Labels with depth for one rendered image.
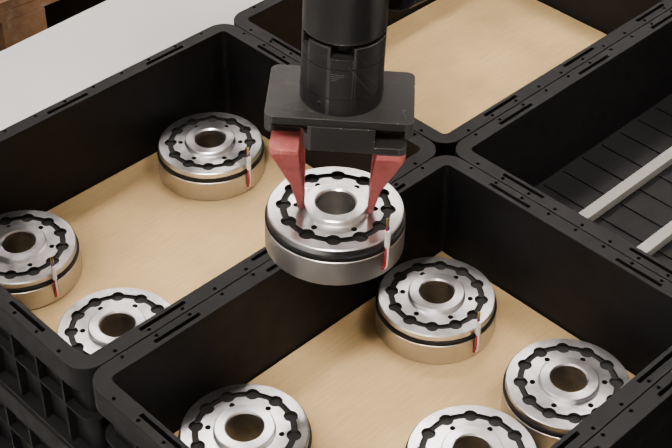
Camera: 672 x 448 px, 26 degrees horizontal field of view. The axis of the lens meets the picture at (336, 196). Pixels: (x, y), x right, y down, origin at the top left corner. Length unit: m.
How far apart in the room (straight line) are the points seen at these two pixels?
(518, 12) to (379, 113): 0.71
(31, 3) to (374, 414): 2.02
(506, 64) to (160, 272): 0.48
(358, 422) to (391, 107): 0.30
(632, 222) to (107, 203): 0.50
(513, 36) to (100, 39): 0.55
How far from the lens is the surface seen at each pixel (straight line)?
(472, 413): 1.16
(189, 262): 1.34
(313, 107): 0.99
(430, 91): 1.54
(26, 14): 3.10
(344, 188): 1.08
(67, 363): 1.12
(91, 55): 1.86
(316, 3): 0.95
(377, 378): 1.23
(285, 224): 1.06
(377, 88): 0.99
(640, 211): 1.41
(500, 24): 1.66
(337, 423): 1.19
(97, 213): 1.40
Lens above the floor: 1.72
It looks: 39 degrees down
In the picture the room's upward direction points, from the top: straight up
